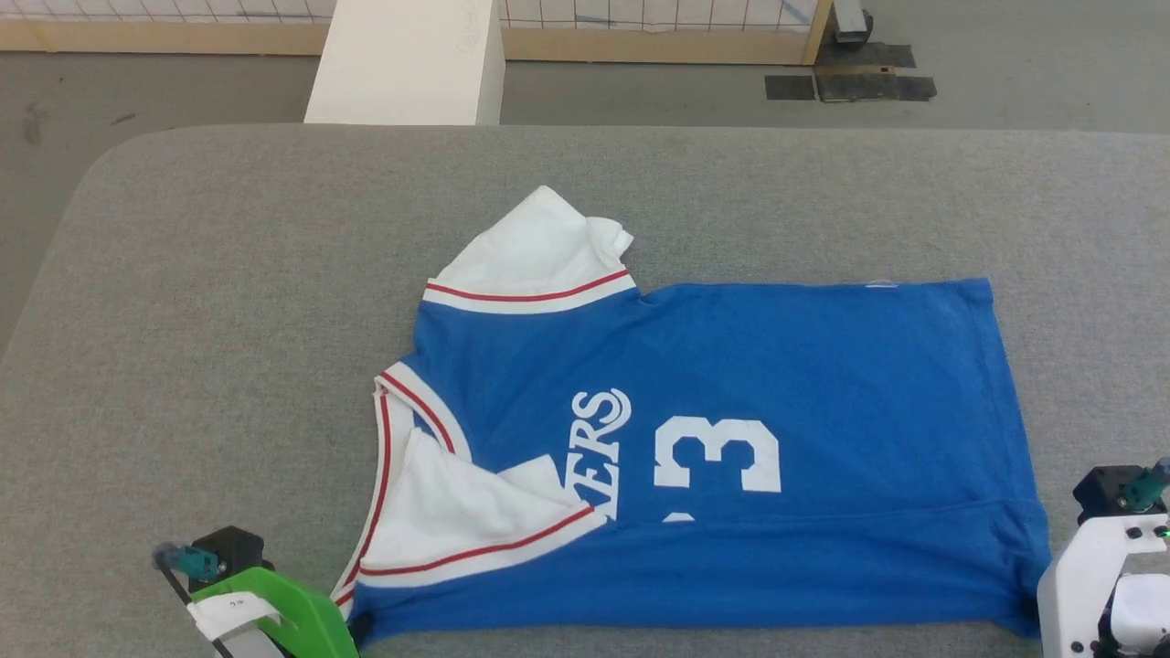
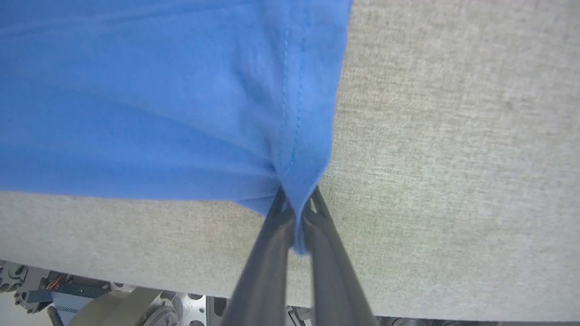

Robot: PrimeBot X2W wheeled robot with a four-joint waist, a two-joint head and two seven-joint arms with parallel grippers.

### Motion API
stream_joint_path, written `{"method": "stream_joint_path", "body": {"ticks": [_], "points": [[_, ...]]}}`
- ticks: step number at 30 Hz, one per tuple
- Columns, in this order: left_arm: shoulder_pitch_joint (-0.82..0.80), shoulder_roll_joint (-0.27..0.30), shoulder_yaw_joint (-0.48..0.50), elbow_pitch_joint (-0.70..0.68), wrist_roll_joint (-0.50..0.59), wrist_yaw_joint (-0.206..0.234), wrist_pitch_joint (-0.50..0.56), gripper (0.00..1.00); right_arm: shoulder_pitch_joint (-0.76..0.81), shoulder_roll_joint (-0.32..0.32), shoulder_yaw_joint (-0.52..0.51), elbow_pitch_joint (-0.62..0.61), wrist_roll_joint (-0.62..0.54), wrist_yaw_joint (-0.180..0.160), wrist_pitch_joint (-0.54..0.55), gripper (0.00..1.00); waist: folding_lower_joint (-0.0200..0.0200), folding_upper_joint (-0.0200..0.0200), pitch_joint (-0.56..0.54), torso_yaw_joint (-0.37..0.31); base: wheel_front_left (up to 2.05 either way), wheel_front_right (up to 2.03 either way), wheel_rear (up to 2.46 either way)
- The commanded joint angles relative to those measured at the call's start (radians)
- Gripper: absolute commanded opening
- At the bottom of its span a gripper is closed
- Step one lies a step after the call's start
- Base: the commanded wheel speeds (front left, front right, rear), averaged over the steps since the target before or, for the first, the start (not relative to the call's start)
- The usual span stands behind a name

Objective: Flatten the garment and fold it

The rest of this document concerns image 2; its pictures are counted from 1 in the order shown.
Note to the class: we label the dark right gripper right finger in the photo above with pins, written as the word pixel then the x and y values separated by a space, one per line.
pixel 337 285

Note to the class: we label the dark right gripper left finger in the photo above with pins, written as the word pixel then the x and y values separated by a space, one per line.
pixel 263 280

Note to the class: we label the blue garment with striped trim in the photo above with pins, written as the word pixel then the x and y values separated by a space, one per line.
pixel 136 99

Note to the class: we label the grey white robot base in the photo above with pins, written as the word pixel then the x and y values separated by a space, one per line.
pixel 113 308

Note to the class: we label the grey fabric sofa cushion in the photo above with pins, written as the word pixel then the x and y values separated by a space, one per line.
pixel 453 181

